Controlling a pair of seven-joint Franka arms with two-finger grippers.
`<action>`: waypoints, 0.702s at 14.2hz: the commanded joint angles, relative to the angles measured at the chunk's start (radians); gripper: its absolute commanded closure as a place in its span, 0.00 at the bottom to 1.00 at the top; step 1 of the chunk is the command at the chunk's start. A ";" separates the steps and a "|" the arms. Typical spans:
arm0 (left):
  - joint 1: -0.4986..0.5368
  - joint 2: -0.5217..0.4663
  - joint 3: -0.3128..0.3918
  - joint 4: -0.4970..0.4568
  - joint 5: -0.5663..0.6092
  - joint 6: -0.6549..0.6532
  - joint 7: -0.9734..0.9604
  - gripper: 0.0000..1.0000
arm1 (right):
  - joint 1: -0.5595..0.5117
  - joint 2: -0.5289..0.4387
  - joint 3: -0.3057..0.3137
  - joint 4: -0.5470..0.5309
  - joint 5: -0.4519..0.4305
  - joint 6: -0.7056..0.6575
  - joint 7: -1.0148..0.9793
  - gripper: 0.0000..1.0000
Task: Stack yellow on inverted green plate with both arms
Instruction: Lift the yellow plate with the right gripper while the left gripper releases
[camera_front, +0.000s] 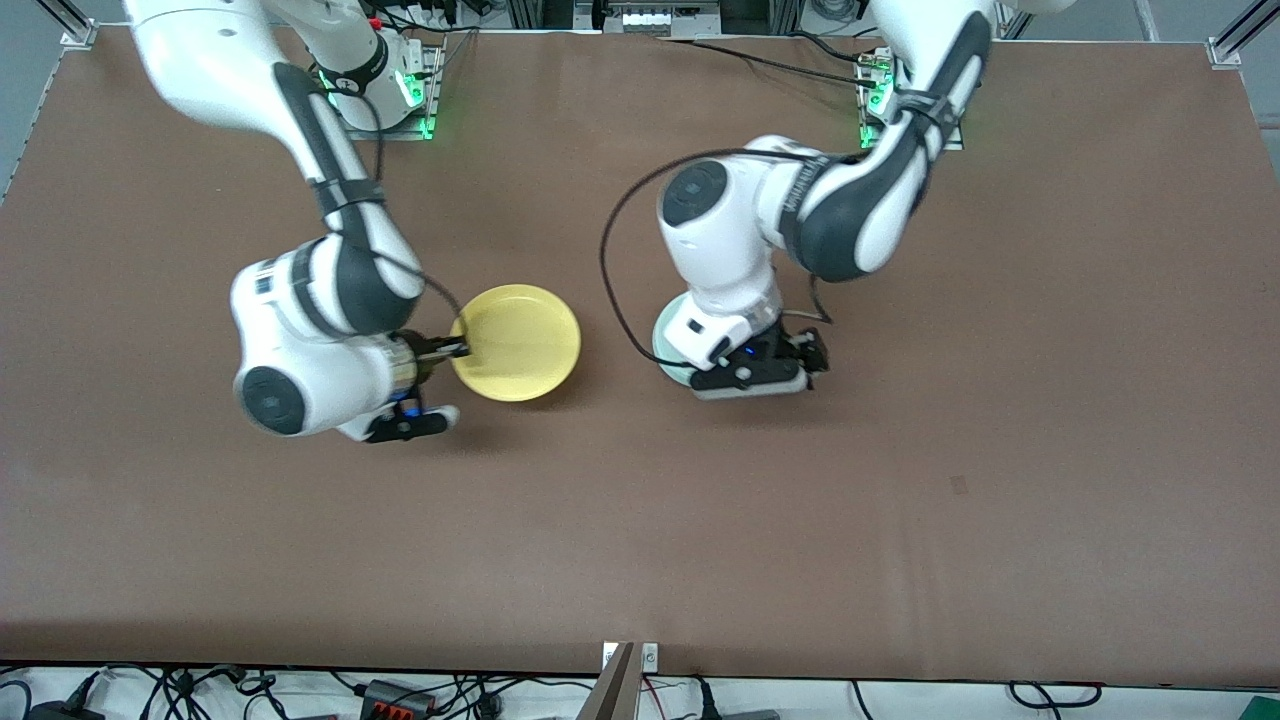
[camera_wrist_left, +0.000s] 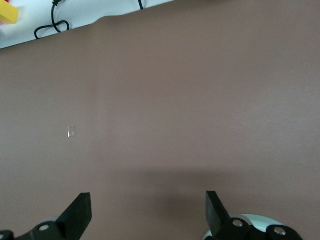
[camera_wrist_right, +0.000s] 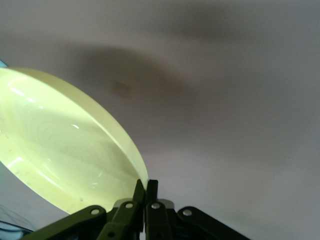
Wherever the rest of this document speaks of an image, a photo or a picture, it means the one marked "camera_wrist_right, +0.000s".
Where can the yellow plastic plate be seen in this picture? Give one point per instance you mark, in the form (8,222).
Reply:
(62,145)

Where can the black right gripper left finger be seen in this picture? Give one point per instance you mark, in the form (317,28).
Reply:
(125,220)

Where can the pale green plastic plate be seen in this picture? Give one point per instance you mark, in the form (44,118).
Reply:
(10,225)

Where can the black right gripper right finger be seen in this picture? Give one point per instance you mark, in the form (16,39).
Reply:
(157,222)

